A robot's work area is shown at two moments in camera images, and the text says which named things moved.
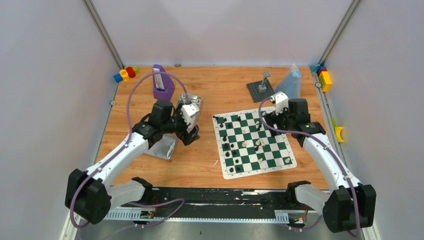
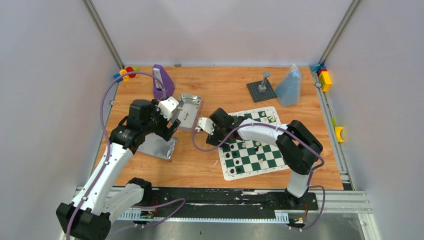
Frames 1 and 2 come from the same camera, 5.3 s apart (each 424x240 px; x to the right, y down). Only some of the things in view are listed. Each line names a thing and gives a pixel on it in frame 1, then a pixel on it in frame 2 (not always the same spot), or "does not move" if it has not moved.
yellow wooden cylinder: (124, 74) does not move
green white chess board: (245, 147) does not move
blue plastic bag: (291, 84) does not move
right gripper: (272, 118) to (213, 139)
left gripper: (185, 131) to (171, 125)
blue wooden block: (118, 78) does not move
